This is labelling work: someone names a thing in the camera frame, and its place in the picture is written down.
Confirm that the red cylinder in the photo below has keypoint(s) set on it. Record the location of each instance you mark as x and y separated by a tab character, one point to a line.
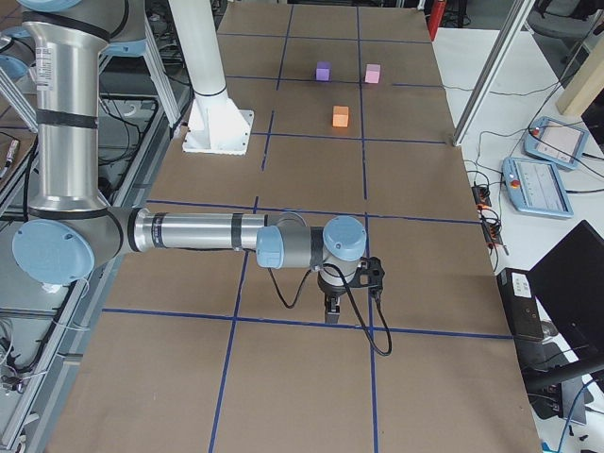
435	17

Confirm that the pink foam cube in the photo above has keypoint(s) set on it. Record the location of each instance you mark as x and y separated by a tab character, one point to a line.
372	73

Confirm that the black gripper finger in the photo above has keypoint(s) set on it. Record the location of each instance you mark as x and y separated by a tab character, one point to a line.
336	310
329	310

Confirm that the purple foam cube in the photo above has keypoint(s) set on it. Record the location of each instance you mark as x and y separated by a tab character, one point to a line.
323	71

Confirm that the wooden beam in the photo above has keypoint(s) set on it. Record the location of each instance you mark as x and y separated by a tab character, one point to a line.
585	86

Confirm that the aluminium side frame rail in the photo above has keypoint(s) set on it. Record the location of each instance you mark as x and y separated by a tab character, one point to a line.
48	333

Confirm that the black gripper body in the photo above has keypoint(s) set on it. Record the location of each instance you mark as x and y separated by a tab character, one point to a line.
331	293

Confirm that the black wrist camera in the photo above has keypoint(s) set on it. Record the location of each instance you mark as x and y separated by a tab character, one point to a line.
370	275

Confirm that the black computer box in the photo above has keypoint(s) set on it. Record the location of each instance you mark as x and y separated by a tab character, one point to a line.
519	304

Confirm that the near blue teach pendant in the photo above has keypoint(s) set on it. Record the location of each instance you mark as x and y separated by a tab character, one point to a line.
535	187

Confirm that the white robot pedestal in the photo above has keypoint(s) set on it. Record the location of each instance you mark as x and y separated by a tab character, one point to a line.
216	125

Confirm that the orange foam cube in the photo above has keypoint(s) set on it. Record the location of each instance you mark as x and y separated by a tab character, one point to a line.
340	116

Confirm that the aluminium frame post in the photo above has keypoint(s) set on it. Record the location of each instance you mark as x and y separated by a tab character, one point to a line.
513	24

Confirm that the brown paper table mat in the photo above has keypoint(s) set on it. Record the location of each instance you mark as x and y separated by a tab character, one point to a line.
207	352

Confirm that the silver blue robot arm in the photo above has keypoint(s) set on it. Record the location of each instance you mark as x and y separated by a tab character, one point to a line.
71	229

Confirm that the blue teach pendant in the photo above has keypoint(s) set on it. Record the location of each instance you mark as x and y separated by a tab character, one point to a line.
558	142
535	187

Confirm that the far blue teach pendant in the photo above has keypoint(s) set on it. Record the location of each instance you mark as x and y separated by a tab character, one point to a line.
558	142

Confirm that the orange black power strip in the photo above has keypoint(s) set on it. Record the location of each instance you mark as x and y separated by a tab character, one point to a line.
490	220

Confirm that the black monitor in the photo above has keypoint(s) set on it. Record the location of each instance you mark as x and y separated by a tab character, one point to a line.
568	282

